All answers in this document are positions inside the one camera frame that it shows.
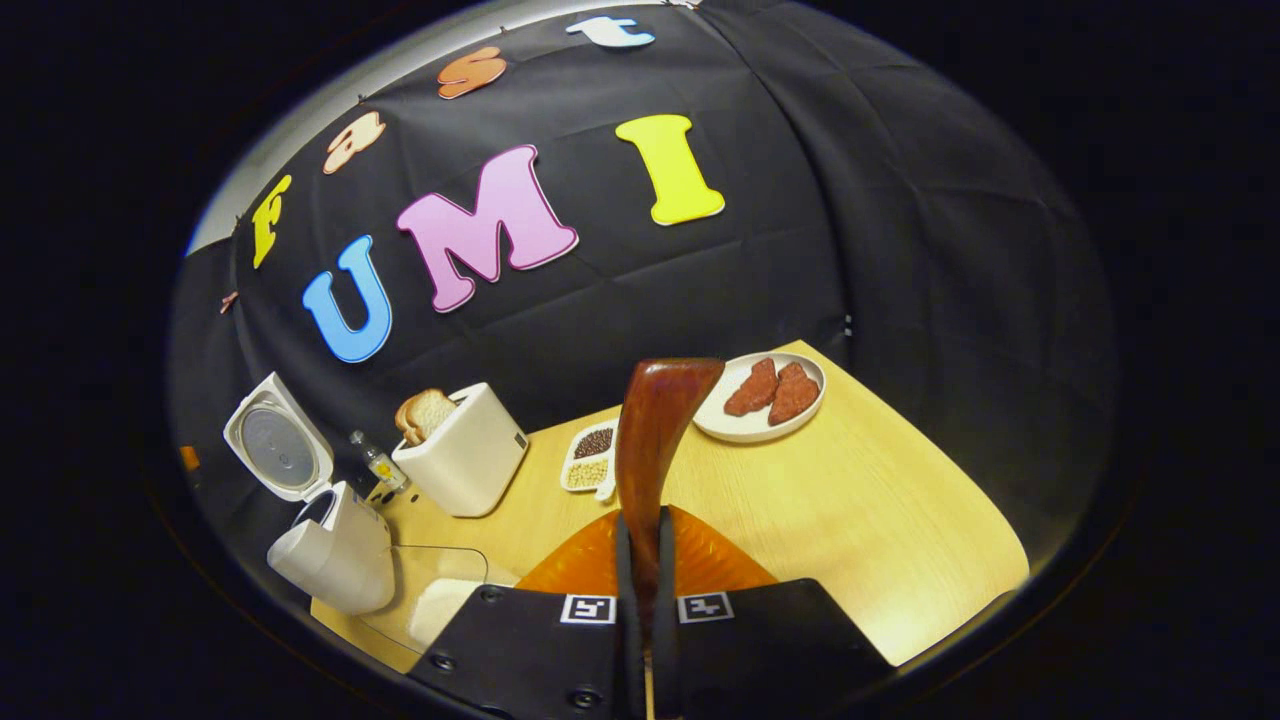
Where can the brown wooden spoon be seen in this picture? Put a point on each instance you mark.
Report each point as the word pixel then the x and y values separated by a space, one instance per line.
pixel 655 430

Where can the white rice cooker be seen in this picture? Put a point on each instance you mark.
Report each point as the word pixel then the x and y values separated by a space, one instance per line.
pixel 340 560

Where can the small clear bottle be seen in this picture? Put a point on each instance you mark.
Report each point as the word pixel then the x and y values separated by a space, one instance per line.
pixel 382 465

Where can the toast bread slice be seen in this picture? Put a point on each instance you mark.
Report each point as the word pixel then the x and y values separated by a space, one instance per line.
pixel 435 410
pixel 408 420

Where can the clear plastic container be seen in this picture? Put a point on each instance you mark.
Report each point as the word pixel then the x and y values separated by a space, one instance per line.
pixel 400 585

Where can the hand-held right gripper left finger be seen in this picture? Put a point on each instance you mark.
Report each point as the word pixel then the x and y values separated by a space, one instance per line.
pixel 520 650

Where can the white divided bean dish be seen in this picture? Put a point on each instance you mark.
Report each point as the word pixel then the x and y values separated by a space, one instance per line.
pixel 590 460

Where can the white toaster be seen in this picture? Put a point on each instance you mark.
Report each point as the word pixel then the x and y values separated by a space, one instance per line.
pixel 465 460

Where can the round white plate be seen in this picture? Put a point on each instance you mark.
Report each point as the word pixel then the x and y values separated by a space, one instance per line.
pixel 740 428

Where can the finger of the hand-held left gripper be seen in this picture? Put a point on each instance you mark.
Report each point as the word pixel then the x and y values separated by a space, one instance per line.
pixel 189 459

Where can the black backdrop cloth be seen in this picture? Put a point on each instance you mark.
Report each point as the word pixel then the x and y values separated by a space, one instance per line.
pixel 800 200

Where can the red meat slice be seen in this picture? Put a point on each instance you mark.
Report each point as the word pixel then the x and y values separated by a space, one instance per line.
pixel 795 395
pixel 752 390

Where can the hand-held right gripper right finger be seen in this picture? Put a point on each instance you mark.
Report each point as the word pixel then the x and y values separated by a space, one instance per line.
pixel 780 640

